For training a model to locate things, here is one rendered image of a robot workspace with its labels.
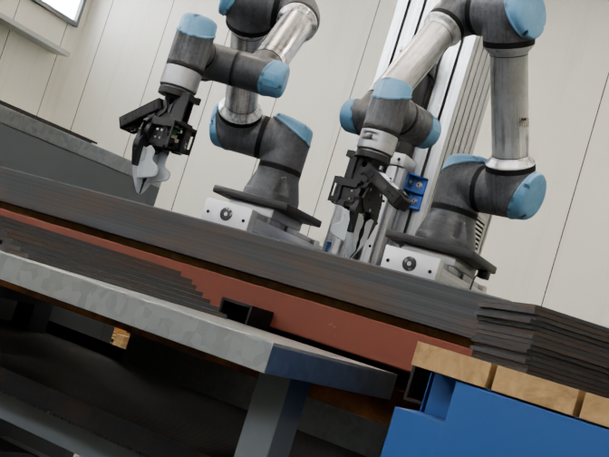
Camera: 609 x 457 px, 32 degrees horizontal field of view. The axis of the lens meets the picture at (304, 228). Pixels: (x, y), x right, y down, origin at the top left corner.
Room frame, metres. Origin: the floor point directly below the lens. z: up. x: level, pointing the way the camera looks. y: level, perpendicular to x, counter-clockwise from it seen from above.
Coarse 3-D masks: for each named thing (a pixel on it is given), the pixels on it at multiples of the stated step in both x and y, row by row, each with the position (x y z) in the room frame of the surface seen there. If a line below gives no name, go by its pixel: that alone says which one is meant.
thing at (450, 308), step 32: (0, 192) 1.72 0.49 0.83; (32, 192) 1.68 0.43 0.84; (64, 192) 1.64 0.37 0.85; (96, 192) 1.60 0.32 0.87; (96, 224) 1.59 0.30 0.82; (128, 224) 1.56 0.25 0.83; (160, 224) 1.52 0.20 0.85; (192, 224) 1.49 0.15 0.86; (192, 256) 1.48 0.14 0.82; (224, 256) 1.45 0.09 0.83; (256, 256) 1.42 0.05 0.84; (288, 256) 1.39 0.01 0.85; (320, 256) 1.37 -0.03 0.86; (320, 288) 1.36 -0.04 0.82; (352, 288) 1.33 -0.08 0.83; (384, 288) 1.31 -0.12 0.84; (416, 288) 1.28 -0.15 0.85; (448, 288) 1.26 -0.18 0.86; (416, 320) 1.28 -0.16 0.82; (448, 320) 1.25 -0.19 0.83
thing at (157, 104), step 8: (144, 104) 2.06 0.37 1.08; (152, 104) 2.05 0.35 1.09; (160, 104) 2.04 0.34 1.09; (128, 112) 2.09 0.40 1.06; (136, 112) 2.07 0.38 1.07; (144, 112) 2.06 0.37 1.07; (152, 112) 2.05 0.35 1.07; (120, 120) 2.10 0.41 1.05; (128, 120) 2.08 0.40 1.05; (136, 120) 2.07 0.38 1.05; (120, 128) 2.10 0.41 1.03; (128, 128) 2.09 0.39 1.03; (136, 128) 2.10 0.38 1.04
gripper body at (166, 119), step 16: (176, 96) 2.03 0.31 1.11; (192, 96) 2.02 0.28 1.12; (160, 112) 2.04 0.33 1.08; (176, 112) 2.02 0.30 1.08; (160, 128) 2.03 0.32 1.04; (176, 128) 2.03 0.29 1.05; (192, 128) 2.04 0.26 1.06; (160, 144) 2.02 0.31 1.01; (176, 144) 2.03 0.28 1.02; (192, 144) 2.05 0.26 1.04
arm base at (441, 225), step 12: (432, 204) 2.55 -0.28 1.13; (444, 204) 2.51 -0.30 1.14; (432, 216) 2.53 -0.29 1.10; (444, 216) 2.51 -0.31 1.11; (456, 216) 2.50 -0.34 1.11; (468, 216) 2.51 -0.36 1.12; (420, 228) 2.55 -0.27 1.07; (432, 228) 2.50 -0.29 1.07; (444, 228) 2.49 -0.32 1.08; (456, 228) 2.49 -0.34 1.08; (468, 228) 2.51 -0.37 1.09; (444, 240) 2.49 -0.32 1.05; (456, 240) 2.49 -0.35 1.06; (468, 240) 2.50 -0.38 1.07
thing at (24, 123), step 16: (0, 112) 2.53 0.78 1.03; (16, 112) 2.57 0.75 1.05; (16, 128) 2.58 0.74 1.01; (32, 128) 2.62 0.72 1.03; (48, 128) 2.66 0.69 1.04; (64, 144) 2.71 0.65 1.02; (80, 144) 2.76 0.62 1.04; (96, 160) 2.82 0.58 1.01; (112, 160) 2.86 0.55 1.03; (128, 160) 2.91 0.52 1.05
